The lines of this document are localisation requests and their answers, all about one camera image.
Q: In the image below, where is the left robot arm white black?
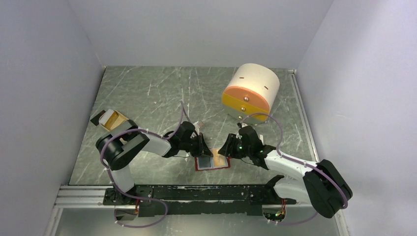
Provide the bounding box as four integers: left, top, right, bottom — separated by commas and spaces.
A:
95, 120, 213, 205

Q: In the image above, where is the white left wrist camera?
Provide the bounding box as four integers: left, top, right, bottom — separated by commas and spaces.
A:
194, 121, 204, 129

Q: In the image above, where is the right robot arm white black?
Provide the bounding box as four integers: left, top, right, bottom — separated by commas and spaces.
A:
218, 126, 353, 218

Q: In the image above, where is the cream cylindrical drawer box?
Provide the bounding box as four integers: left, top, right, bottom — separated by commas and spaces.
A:
221, 63, 280, 124

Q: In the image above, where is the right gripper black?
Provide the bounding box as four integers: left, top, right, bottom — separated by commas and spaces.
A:
217, 133, 252, 159

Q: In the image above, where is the aluminium frame rail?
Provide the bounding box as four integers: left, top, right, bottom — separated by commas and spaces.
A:
52, 185, 339, 209

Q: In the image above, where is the black card beside tray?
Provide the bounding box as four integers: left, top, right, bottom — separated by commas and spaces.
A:
90, 110, 106, 126

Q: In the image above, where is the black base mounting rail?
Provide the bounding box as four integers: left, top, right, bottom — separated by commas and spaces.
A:
102, 184, 296, 217

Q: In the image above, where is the gold VIP credit card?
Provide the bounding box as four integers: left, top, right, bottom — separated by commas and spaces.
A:
211, 148, 229, 168

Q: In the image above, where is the gold metal card tray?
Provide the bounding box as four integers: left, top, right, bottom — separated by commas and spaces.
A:
98, 109, 131, 132

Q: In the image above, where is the black VIP credit card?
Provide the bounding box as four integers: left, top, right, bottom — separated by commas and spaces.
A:
197, 157, 212, 170

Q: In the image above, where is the stack of credit cards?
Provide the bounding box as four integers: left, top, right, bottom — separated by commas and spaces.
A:
103, 111, 124, 128

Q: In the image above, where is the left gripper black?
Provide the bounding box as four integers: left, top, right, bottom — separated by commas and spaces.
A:
180, 133, 213, 158

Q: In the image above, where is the red leather card holder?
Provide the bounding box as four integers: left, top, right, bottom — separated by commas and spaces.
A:
194, 148, 231, 171

